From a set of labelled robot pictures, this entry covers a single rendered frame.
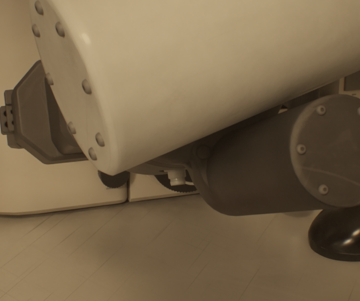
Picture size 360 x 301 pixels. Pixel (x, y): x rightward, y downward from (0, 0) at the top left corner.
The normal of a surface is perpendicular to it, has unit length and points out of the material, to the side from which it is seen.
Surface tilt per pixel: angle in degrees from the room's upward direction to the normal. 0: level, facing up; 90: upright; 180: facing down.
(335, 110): 65
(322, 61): 115
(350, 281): 0
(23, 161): 90
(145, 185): 90
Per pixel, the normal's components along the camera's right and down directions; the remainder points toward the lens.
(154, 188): 0.31, 0.31
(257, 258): 0.00, -0.95
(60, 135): -0.82, 0.48
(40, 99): 0.28, -0.12
